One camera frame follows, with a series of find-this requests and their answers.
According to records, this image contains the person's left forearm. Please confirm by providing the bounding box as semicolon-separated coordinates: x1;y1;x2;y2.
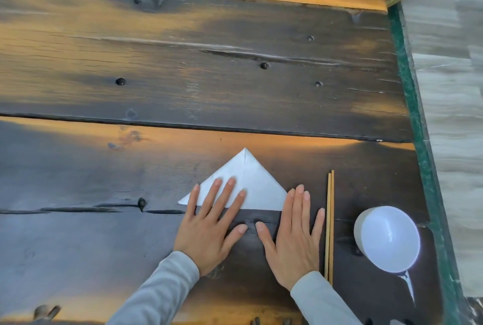
107;251;200;325

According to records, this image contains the wooden chopstick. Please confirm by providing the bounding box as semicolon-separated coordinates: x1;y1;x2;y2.
328;170;335;286
324;172;332;281

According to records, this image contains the person's right forearm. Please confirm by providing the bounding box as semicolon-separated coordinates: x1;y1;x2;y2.
290;271;363;325

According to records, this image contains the white paper triangle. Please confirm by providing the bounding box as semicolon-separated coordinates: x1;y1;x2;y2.
178;148;288;211

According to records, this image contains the small grey metal object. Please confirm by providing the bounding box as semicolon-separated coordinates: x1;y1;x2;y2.
33;304;61;322

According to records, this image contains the person's left hand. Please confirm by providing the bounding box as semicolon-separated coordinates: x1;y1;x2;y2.
174;177;248;277

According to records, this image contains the white bowl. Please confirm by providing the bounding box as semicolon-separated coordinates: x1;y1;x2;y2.
353;206;421;274

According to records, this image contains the person's right hand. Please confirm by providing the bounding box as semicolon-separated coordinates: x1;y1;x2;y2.
255;184;325;291

